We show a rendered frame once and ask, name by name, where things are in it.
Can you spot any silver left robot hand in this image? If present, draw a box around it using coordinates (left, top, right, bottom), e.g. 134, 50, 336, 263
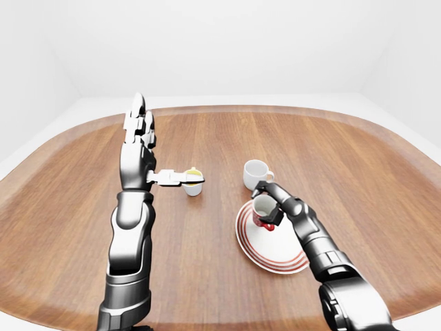
119, 92, 207, 192

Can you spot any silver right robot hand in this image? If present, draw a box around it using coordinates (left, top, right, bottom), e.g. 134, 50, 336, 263
250, 180, 311, 228

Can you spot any red mug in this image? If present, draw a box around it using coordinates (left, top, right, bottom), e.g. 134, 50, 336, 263
252, 195, 277, 232

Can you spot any white plate with red rings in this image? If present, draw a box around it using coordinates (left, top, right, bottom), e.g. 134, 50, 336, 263
235, 199, 309, 275

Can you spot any large white mug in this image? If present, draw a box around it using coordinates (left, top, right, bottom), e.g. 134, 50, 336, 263
243, 159, 276, 192

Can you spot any small white mug yellow inside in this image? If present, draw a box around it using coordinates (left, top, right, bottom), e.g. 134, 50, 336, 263
182, 166, 205, 198

